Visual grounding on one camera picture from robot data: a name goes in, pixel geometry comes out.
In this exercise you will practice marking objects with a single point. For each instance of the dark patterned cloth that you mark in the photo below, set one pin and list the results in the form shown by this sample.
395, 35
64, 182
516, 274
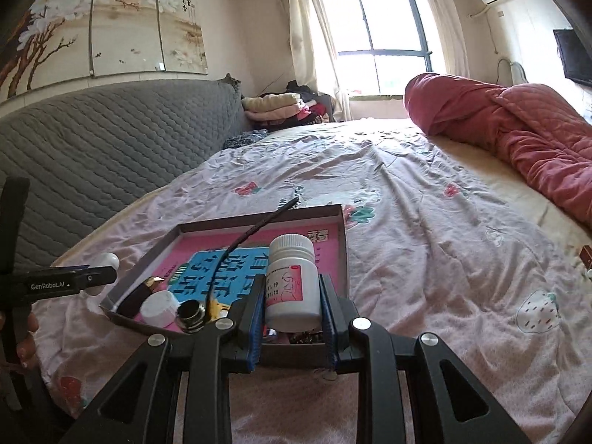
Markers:
245, 138

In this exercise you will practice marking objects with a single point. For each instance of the pink printed bed sheet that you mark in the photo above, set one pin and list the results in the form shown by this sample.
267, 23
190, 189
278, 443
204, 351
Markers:
439, 240

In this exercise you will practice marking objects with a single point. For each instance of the white pill bottle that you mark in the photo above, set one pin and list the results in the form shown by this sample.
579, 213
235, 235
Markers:
291, 286

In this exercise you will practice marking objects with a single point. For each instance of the cream curtain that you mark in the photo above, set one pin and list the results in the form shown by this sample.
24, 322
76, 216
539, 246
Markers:
446, 23
307, 46

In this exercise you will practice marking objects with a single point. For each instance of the small brown box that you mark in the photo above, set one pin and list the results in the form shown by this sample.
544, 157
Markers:
586, 261

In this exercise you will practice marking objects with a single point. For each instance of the window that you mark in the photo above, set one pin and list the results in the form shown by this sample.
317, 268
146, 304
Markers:
393, 23

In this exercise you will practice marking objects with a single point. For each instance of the grey quilted headboard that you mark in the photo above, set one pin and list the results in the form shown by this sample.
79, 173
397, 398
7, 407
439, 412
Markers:
115, 138

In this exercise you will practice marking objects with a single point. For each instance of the white round jar lid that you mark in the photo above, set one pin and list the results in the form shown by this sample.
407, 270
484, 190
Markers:
159, 310

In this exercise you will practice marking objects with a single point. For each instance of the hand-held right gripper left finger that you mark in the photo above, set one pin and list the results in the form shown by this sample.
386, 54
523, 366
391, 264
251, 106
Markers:
249, 337

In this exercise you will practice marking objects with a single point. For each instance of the white metal rack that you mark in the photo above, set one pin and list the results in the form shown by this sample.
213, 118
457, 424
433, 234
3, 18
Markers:
515, 71

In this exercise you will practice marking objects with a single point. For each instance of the yellow and black wristwatch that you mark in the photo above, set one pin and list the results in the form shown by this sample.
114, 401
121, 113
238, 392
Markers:
218, 309

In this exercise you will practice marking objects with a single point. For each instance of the black hair clip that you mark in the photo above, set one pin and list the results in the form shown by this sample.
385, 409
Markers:
300, 336

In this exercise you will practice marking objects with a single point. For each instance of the grey cardboard box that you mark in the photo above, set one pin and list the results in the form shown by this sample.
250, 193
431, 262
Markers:
296, 355

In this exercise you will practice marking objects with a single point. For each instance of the black television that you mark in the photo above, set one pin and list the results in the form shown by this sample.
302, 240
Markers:
576, 58

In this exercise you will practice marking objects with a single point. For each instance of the red quilt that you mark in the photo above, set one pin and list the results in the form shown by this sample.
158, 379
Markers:
508, 125

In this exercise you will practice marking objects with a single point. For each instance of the pile of colourful clothes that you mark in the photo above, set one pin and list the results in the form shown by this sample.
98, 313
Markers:
314, 111

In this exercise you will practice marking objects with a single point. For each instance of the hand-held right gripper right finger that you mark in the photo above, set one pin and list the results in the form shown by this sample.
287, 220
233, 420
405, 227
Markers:
329, 323

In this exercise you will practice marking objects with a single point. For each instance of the cream folded blanket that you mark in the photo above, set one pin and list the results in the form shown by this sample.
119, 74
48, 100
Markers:
270, 106

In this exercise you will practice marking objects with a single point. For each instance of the floral wall painting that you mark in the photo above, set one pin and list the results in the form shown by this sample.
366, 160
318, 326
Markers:
115, 23

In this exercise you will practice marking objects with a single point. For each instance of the person's left hand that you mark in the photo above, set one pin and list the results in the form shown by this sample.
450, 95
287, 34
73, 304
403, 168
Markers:
27, 347

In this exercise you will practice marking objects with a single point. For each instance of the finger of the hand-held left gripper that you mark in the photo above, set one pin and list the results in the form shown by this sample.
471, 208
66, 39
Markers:
74, 267
95, 277

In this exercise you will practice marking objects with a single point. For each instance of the pink and blue book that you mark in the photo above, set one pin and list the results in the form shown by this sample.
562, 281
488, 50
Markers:
222, 263

